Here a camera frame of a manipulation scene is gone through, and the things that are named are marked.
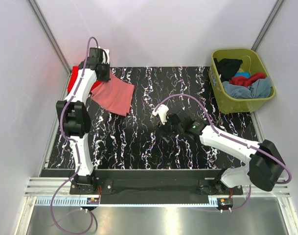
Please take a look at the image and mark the pink t shirt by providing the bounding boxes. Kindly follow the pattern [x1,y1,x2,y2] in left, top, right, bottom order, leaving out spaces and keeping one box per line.
[91,71,135,117]

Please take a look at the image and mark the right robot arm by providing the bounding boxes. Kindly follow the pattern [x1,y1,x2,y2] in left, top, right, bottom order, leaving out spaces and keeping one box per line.
[152,105,284,195]

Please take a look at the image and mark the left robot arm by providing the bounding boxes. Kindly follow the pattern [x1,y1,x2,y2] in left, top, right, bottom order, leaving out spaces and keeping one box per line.
[56,47,110,194]

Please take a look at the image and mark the folded red t shirt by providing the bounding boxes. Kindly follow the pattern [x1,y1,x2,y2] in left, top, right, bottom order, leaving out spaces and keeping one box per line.
[67,66,102,94]

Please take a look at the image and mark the olive green plastic bin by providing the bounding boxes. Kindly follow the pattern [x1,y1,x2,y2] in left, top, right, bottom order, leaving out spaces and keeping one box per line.
[209,48,276,114]

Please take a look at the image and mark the black garment in bin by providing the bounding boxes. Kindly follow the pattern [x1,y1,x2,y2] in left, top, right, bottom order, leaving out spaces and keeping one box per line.
[214,58,243,82]

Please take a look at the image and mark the dark red garment in bin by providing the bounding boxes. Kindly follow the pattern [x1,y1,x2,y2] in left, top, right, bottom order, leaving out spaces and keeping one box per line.
[229,72,266,87]

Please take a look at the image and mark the bright blue garment in bin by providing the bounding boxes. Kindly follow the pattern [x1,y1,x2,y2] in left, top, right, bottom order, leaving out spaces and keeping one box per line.
[235,72,251,78]

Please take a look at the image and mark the grey blue garment in bin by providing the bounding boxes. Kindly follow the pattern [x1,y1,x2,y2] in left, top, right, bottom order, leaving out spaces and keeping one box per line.
[222,77,272,99]

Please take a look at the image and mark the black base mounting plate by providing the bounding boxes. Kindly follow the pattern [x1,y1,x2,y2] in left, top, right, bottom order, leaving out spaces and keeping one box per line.
[40,168,275,205]

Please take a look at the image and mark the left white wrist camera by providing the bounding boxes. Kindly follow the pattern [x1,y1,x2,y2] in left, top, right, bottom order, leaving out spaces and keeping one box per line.
[102,49,110,64]

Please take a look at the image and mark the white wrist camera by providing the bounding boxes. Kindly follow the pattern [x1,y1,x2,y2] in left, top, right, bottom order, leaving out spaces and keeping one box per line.
[152,104,169,125]
[102,49,110,64]

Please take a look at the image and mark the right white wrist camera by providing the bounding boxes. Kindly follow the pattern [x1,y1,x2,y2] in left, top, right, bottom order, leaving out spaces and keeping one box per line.
[152,104,169,125]

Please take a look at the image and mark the left aluminium corner post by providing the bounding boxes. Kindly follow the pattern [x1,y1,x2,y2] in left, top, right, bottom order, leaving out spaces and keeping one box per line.
[26,0,73,75]

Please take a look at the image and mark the aluminium corner post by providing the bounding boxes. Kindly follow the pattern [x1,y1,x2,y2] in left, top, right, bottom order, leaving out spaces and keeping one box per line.
[251,0,286,52]
[26,0,73,75]

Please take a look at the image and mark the aluminium frame rail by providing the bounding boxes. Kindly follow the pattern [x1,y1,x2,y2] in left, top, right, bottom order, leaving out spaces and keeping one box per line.
[25,178,290,208]

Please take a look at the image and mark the right aluminium corner post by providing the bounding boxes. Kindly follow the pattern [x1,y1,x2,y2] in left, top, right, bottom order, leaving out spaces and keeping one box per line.
[251,0,286,52]

